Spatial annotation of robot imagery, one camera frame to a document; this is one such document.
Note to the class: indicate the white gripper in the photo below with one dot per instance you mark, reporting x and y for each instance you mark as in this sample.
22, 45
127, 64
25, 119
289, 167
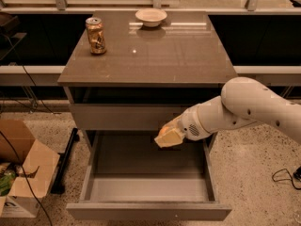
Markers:
189, 126

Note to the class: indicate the orange fruit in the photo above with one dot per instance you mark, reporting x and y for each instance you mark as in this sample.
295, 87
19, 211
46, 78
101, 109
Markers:
163, 130

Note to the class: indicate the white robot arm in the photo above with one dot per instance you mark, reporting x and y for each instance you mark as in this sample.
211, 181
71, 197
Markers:
243, 102

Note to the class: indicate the grey drawer cabinet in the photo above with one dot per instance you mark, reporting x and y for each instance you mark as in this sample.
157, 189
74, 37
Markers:
182, 62

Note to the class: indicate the closed grey top drawer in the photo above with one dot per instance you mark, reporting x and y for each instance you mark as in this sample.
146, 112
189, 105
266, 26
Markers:
124, 117

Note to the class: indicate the white ceramic bowl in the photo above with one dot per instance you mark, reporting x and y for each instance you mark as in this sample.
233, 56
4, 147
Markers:
151, 17

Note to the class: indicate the crushed golden soda can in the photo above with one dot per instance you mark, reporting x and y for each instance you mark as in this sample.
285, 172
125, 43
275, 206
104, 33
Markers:
94, 28

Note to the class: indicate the black metal bar on floor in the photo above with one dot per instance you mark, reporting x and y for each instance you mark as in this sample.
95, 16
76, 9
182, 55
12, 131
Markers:
58, 187

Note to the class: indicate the open cardboard box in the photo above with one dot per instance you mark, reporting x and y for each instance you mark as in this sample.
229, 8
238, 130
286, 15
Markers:
34, 164

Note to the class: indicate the green item in box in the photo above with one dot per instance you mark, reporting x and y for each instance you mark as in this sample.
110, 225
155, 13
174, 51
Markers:
6, 182

